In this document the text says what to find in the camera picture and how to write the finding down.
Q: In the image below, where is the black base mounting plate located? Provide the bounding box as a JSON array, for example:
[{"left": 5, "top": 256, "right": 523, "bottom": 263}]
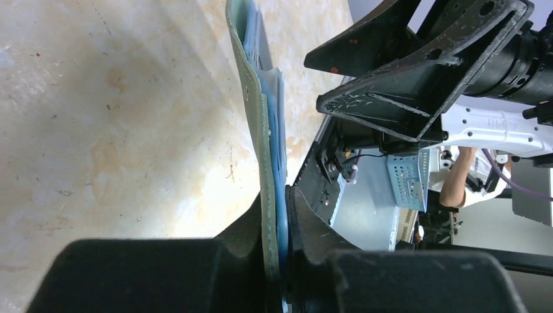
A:
[{"left": 294, "top": 116, "right": 359, "bottom": 225}]

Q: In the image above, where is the blue perforated metal bracket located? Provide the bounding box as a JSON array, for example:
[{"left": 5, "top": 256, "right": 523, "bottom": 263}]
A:
[{"left": 386, "top": 149, "right": 430, "bottom": 213}]

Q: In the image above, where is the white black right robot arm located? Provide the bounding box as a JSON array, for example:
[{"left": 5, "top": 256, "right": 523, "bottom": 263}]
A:
[{"left": 304, "top": 1, "right": 552, "bottom": 158}]

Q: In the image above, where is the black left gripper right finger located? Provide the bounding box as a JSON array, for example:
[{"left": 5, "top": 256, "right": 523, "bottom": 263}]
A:
[{"left": 286, "top": 186, "right": 359, "bottom": 312}]

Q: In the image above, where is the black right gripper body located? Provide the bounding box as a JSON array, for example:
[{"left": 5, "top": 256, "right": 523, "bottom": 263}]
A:
[{"left": 414, "top": 1, "right": 552, "bottom": 106}]

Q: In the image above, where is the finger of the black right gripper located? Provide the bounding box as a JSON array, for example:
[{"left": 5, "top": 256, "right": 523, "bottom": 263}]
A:
[
  {"left": 304, "top": 1, "right": 425, "bottom": 78},
  {"left": 316, "top": 0, "right": 534, "bottom": 143}
]

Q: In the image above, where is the person forearm in background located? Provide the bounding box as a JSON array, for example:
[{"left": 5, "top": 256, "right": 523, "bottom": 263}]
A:
[{"left": 440, "top": 147, "right": 477, "bottom": 208}]

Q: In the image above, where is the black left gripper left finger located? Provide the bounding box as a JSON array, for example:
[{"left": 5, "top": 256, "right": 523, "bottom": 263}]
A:
[{"left": 214, "top": 195, "right": 267, "bottom": 312}]

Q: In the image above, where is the green card holder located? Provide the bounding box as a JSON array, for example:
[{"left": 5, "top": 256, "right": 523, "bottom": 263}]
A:
[{"left": 225, "top": 1, "right": 289, "bottom": 282}]

